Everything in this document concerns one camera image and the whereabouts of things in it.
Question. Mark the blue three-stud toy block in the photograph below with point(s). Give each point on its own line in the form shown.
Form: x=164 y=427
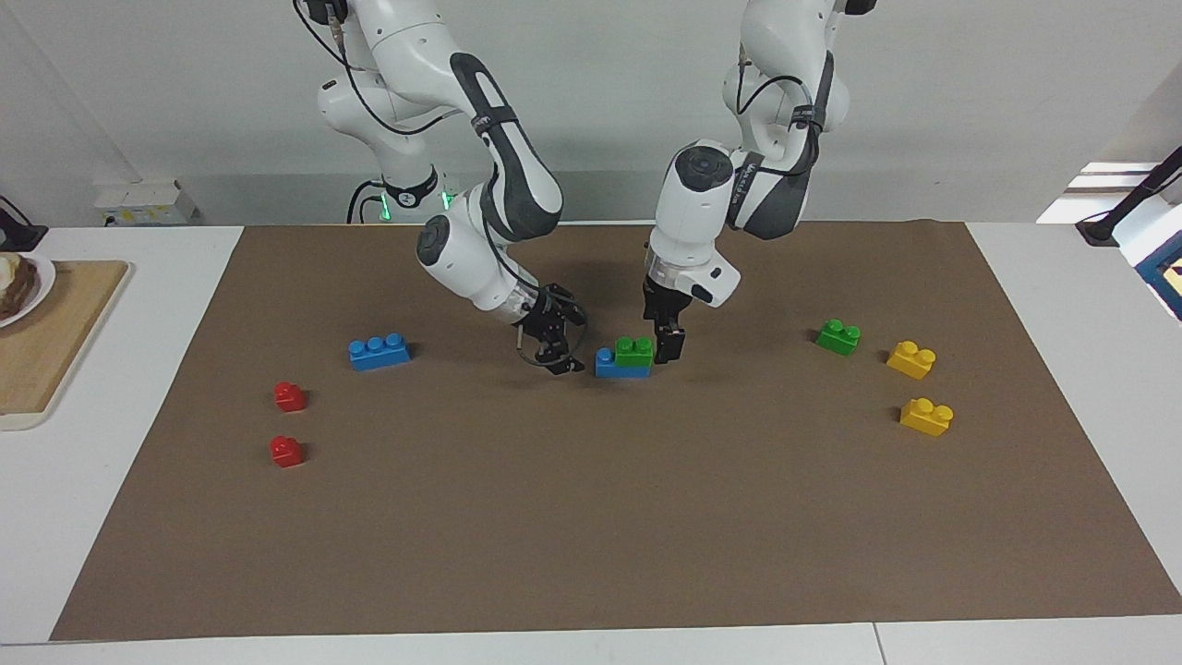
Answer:
x=379 y=355
x=605 y=367

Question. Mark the small red toy block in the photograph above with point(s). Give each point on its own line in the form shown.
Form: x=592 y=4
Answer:
x=290 y=398
x=286 y=453

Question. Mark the yellow two-stud toy block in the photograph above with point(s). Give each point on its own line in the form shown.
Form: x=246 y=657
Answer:
x=925 y=419
x=910 y=362

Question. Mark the wooden cutting board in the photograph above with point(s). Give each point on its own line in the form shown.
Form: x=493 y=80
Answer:
x=55 y=360

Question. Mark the white plate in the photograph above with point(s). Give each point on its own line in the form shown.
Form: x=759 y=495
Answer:
x=44 y=282

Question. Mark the black table clamp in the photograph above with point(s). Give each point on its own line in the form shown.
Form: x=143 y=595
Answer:
x=18 y=235

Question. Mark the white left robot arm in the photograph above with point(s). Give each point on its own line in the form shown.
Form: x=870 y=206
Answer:
x=688 y=212

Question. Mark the black camera stand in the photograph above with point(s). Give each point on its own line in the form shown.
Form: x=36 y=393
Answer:
x=1140 y=199

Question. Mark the white power strip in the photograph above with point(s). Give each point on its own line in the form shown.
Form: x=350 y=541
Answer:
x=143 y=203

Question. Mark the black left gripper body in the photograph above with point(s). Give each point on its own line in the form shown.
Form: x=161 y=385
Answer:
x=667 y=309

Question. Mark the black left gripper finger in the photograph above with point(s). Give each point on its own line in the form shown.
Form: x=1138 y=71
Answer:
x=676 y=344
x=661 y=346

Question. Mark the brown paper mat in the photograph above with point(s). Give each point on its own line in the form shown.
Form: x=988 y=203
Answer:
x=591 y=517

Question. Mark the green two-stud toy block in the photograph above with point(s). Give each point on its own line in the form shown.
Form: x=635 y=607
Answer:
x=838 y=340
x=634 y=354

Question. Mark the blue framed box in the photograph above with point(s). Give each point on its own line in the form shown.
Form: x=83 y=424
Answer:
x=1165 y=277

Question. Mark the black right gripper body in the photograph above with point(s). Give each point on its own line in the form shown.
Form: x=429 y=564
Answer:
x=549 y=319

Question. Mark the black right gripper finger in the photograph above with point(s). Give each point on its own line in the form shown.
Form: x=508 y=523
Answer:
x=569 y=360
x=550 y=359

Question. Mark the brown bread slice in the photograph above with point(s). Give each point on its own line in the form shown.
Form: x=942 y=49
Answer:
x=14 y=286

